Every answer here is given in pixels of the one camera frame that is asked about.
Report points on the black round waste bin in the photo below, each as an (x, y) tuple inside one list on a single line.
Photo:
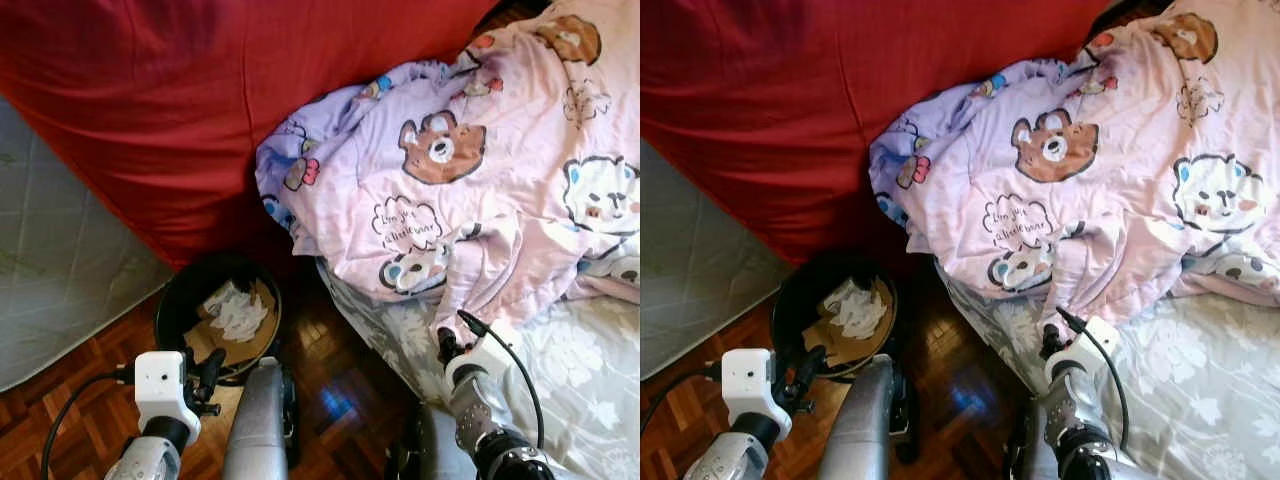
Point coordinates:
[(800, 290), (185, 290)]

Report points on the silver left robot leg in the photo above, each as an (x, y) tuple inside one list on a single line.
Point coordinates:
[(255, 420), (860, 420)]

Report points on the beige floral bed sheet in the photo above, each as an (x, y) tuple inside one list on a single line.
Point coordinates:
[(560, 380), (1180, 380)]

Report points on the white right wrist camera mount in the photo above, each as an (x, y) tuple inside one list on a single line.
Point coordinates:
[(483, 358), (1085, 350)]

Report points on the grey quilted mattress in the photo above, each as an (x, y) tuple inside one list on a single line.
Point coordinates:
[(60, 250), (690, 270)]

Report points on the crumpled paper and cardboard waste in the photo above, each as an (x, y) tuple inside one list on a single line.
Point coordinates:
[(850, 315), (235, 315)]

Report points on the red fabric cushion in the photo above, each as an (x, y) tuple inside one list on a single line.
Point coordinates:
[(850, 100), (200, 110)]

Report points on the pink cartoon print duvet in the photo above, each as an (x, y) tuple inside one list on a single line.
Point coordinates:
[(1090, 170), (480, 170)]

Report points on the silver robot leg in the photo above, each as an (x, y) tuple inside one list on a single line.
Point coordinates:
[(1030, 450), (255, 420), (860, 420), (430, 450)]

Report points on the silver right robot leg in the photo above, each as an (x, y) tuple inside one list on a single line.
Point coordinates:
[(430, 450), (1030, 450)]

